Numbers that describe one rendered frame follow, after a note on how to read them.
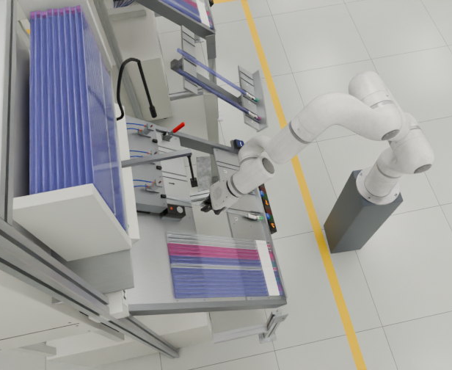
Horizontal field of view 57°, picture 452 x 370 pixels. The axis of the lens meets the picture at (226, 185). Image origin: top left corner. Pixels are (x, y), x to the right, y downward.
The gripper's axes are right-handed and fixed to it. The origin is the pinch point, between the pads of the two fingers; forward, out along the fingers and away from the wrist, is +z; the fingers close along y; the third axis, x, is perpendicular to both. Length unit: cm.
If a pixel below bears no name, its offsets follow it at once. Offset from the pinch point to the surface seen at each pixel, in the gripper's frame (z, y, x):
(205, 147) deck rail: 1.7, -30.6, 6.5
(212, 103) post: 2, -60, 17
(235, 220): 0.1, 2.9, 15.0
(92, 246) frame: -16, 32, -56
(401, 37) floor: -60, -159, 176
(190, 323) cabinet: 33.3, 34.3, 14.4
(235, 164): -0.9, -25.7, 21.1
